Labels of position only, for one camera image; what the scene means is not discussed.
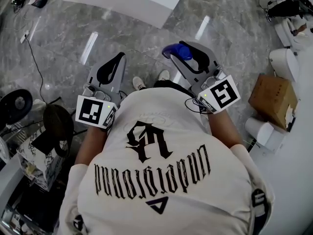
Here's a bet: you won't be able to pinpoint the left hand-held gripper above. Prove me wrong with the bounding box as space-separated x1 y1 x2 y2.
75 52 128 130

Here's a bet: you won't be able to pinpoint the person's black trousers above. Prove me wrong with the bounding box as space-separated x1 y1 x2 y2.
117 79 196 102

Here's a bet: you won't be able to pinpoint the brown cardboard box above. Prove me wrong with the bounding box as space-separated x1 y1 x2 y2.
248 73 298 132

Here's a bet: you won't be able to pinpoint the white bathtub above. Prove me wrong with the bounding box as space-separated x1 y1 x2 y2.
44 0 190 29

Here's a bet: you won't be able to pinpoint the large white rounded basin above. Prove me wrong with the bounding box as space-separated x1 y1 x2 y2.
254 57 313 235

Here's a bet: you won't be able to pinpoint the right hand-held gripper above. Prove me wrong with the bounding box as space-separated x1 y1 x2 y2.
162 41 240 114

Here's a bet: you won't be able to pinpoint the white curved panel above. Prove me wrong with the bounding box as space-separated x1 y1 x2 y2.
0 153 25 217

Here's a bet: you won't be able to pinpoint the blue bottle cap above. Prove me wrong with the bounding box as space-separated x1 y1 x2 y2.
163 44 194 68

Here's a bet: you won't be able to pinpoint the white toilet with open seat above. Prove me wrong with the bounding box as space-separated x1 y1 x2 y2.
273 17 313 56

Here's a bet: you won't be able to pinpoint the person's left white shoe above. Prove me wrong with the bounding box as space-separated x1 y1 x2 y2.
132 76 147 91

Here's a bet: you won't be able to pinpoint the dark open case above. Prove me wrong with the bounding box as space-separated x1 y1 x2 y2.
28 0 48 9

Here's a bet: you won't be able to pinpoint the black square board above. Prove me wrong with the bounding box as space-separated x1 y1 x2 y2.
31 131 62 156

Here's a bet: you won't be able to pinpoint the white printed t-shirt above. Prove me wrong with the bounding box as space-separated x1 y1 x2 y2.
57 87 276 235

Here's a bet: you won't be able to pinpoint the black round stool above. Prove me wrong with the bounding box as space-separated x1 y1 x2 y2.
0 89 34 129

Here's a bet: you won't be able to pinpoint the person's left forearm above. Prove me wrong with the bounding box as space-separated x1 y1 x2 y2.
74 125 112 166

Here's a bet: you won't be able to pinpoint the person's right forearm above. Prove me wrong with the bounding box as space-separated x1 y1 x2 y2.
207 108 245 148

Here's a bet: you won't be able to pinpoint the white toilet with closed lid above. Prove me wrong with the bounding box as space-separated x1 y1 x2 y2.
268 47 300 83

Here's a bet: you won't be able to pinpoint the black floor cable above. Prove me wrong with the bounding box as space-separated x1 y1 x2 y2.
25 37 46 103

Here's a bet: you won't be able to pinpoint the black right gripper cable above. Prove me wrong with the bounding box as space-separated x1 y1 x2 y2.
185 97 208 114

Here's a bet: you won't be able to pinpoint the marble patterned side table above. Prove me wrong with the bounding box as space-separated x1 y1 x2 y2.
16 128 67 190

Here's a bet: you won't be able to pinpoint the black round chair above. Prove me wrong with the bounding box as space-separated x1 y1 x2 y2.
43 96 85 158

